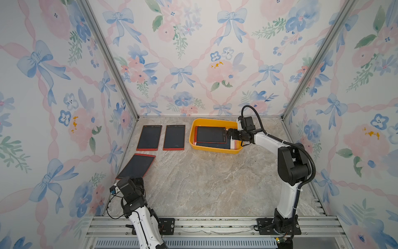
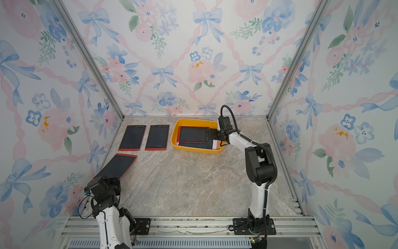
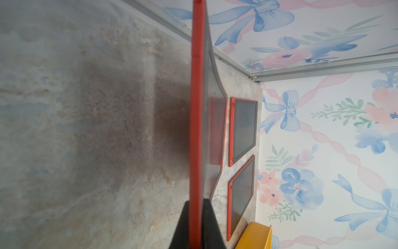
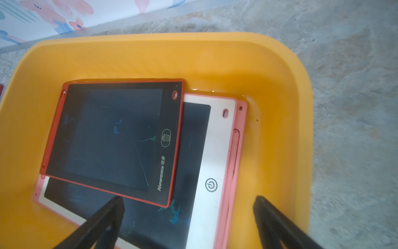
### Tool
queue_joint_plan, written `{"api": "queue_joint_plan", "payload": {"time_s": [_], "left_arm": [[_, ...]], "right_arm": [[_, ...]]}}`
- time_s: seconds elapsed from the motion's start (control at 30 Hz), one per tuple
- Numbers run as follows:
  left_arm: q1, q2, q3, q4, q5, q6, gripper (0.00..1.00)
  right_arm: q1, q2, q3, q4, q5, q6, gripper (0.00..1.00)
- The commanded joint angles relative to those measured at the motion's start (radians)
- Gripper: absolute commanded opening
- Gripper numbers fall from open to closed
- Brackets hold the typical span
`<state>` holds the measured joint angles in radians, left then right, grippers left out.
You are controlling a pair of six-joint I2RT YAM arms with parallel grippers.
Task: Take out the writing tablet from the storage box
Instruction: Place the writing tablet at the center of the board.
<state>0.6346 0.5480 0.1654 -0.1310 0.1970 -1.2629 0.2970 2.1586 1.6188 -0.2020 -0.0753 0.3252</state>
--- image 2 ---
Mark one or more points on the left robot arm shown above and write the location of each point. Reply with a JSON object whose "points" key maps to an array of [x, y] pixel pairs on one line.
{"points": [[115, 223]]}

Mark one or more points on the right aluminium corner post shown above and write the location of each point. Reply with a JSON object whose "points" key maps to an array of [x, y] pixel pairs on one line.
{"points": [[301, 50]]}

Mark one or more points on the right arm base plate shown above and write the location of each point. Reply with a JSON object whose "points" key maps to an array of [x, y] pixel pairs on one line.
{"points": [[247, 226]]}

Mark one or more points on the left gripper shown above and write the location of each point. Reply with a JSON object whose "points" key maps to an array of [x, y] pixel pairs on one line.
{"points": [[115, 180]]}

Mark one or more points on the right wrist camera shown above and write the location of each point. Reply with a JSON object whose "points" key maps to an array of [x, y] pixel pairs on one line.
{"points": [[224, 123]]}

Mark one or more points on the aluminium corner post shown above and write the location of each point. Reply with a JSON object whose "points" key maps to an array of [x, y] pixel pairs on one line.
{"points": [[301, 50], [62, 12]]}

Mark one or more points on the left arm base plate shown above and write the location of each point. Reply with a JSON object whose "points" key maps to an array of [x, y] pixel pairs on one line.
{"points": [[140, 226]]}

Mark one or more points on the yellow plastic storage box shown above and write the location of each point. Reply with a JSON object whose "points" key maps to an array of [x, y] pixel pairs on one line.
{"points": [[195, 123]]}

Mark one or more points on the red writing tablet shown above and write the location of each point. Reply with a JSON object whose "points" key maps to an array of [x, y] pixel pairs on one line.
{"points": [[157, 137], [117, 166], [132, 138], [197, 135]]}

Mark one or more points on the aluminium front rail frame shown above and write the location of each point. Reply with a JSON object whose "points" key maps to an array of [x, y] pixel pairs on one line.
{"points": [[178, 232]]}

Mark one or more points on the left aluminium corner post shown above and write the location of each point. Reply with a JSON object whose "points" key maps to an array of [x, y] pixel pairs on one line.
{"points": [[62, 12]]}

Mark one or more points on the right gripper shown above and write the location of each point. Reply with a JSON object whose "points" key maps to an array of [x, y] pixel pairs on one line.
{"points": [[213, 134]]}

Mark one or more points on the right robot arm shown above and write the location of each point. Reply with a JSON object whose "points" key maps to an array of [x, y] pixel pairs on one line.
{"points": [[261, 170]]}

